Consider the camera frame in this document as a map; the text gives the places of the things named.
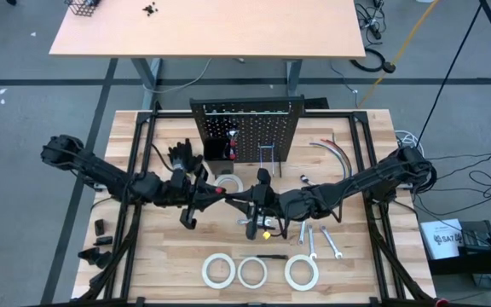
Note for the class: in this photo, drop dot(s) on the pile of small black parts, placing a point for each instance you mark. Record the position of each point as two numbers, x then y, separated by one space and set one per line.
149 8

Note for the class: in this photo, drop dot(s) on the black aluminium table frame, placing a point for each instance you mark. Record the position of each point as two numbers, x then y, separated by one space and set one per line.
173 114

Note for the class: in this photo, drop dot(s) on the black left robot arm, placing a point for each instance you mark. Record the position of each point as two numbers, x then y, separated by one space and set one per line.
100 172

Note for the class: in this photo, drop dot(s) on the black pegboard bin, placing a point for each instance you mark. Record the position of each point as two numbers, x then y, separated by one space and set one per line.
217 167

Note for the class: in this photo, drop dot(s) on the black metal pegboard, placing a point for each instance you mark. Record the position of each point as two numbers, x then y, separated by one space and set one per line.
271 123

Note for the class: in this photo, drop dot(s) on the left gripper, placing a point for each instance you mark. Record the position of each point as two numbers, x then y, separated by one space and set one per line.
181 192

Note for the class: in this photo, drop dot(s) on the small black plastic part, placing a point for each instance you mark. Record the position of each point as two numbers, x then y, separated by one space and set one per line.
96 257
99 227
104 241

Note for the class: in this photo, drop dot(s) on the silver combination wrench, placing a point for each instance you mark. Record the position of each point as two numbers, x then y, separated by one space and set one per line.
242 221
330 242
311 242
302 232

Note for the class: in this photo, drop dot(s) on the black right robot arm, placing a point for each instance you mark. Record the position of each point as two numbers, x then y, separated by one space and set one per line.
356 181

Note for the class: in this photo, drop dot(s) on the tan office desk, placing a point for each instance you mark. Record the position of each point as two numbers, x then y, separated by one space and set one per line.
207 30

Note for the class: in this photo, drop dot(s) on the black grey work glove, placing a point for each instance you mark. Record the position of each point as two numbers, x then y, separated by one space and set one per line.
183 155

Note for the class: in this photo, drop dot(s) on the white masking tape roll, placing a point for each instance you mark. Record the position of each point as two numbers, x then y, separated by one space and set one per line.
301 257
232 176
252 258
204 270

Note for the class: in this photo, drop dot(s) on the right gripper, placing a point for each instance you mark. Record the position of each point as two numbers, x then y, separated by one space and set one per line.
267 202

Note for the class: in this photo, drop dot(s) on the black equipment cart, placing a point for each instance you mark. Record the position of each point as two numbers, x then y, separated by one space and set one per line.
475 265

